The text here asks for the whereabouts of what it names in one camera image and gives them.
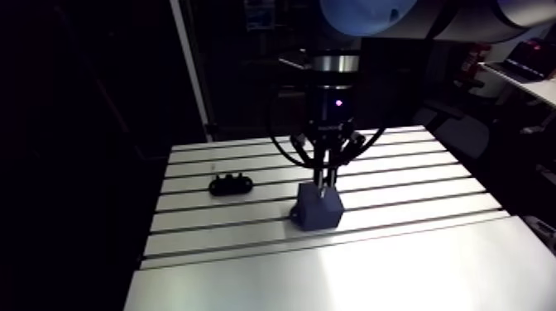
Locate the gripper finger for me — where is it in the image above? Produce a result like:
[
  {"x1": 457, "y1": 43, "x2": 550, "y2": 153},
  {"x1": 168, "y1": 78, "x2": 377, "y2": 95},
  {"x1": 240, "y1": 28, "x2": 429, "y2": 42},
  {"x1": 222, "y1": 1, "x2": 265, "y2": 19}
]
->
[
  {"x1": 326, "y1": 130, "x2": 367, "y2": 189},
  {"x1": 290, "y1": 132, "x2": 326, "y2": 193}
]

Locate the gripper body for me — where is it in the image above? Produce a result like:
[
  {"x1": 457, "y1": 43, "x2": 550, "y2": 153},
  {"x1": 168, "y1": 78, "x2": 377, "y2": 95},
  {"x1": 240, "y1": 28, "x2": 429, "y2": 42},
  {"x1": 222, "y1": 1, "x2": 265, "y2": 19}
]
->
[{"x1": 303, "y1": 70, "x2": 362, "y2": 146}]

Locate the dark blue-grey block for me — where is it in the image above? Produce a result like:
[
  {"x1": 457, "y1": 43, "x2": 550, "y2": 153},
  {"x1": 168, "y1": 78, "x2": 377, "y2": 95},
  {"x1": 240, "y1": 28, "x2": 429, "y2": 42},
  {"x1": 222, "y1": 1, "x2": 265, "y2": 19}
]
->
[{"x1": 289, "y1": 181, "x2": 346, "y2": 232}]

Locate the black oval holder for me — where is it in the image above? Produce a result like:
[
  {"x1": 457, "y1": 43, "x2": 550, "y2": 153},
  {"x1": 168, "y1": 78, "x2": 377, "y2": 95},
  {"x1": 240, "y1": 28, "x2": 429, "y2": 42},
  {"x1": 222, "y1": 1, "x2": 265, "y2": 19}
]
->
[{"x1": 208, "y1": 172, "x2": 255, "y2": 197}]

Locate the dark office chair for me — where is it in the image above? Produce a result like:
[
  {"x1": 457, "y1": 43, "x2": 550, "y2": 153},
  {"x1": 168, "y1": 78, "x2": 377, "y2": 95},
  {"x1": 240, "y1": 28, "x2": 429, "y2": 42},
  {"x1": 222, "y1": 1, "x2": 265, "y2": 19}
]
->
[{"x1": 411, "y1": 98, "x2": 491, "y2": 160}]

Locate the white desk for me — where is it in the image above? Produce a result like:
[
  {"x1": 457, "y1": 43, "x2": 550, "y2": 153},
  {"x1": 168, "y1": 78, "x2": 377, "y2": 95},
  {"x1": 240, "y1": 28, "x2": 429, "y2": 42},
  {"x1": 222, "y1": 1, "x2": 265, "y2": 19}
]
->
[{"x1": 478, "y1": 61, "x2": 556, "y2": 108}]

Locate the laptop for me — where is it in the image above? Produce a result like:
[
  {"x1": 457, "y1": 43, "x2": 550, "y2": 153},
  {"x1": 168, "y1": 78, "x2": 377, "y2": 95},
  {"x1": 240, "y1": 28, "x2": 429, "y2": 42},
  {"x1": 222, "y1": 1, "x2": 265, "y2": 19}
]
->
[{"x1": 502, "y1": 38, "x2": 556, "y2": 82}]

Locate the black cable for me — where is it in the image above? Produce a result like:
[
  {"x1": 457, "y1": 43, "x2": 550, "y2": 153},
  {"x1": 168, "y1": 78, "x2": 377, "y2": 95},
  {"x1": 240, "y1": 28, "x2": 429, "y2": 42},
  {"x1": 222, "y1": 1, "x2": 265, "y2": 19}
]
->
[
  {"x1": 266, "y1": 85, "x2": 317, "y2": 170},
  {"x1": 342, "y1": 125, "x2": 389, "y2": 167}
]

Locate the white post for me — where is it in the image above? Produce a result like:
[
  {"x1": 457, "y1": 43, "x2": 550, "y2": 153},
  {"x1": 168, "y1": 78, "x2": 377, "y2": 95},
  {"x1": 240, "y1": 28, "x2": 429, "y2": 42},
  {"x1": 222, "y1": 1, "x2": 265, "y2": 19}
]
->
[{"x1": 169, "y1": 0, "x2": 215, "y2": 143}]

